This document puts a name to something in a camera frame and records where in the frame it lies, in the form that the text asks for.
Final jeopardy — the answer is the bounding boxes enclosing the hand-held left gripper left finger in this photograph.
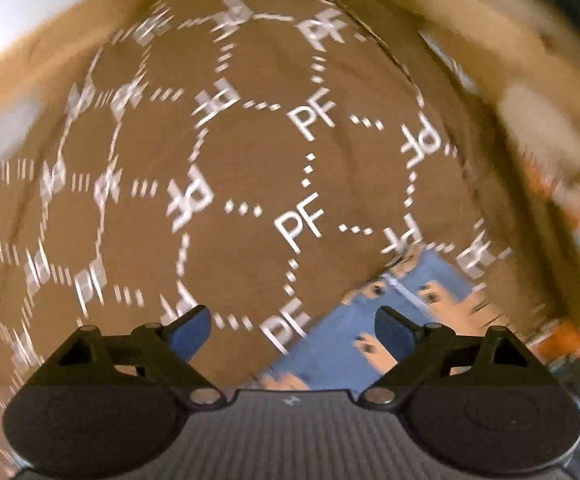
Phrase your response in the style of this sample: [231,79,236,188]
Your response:
[34,305,228,407]

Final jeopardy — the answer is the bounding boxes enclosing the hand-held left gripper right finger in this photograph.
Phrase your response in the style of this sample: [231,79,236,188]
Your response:
[361,305,547,407]

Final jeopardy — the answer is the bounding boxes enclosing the blue printed pants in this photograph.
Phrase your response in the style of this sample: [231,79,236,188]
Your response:
[257,250,488,393]

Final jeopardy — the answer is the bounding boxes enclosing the brown printed blanket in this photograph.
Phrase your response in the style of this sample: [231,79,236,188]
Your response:
[0,0,580,480]

